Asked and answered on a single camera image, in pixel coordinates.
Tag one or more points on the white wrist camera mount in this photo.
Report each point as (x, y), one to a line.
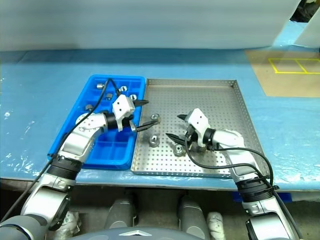
(122, 106)
(198, 120)

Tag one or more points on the perforated metal tray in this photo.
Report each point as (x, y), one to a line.
(200, 100)

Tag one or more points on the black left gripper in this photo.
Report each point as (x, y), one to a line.
(127, 120)

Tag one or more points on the grey robot torso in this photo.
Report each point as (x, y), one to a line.
(132, 233)

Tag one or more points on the brown cardboard mat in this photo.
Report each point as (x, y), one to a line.
(287, 80)

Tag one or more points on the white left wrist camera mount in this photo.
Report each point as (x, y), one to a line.
(122, 106)

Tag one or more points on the white crumpled foot cover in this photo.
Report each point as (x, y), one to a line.
(215, 223)
(72, 221)

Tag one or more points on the large white foam board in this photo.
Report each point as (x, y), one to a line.
(137, 22)

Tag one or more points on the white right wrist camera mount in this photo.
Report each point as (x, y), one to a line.
(198, 120)

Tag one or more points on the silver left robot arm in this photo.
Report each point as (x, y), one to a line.
(75, 142)

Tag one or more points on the blue compartment tray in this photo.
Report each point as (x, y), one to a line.
(112, 150)

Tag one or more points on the dark grey rounded leg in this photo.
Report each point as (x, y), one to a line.
(120, 210)
(192, 215)

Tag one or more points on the small white board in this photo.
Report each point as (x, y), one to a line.
(310, 32)

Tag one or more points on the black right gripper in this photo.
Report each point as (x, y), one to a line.
(191, 137)

